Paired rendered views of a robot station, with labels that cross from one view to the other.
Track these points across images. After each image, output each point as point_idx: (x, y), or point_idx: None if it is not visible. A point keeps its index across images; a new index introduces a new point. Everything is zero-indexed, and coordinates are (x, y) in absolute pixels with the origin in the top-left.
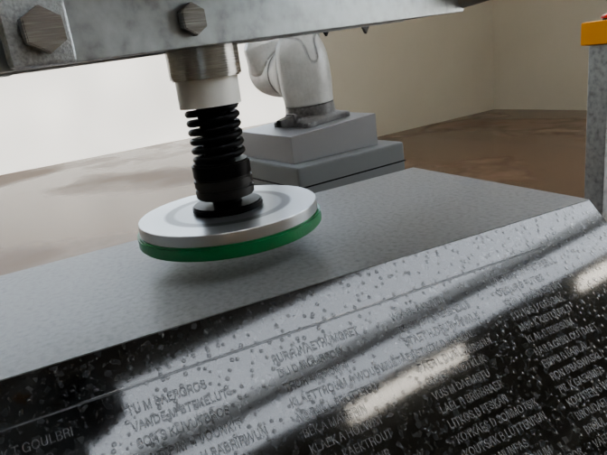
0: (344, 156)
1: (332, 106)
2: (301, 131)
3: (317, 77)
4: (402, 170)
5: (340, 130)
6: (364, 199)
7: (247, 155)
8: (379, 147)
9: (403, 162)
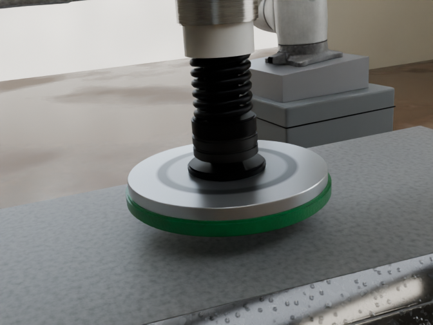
0: (334, 98)
1: (326, 46)
2: (292, 69)
3: (314, 15)
4: (390, 116)
5: (332, 71)
6: (370, 162)
7: None
8: (370, 91)
9: (392, 108)
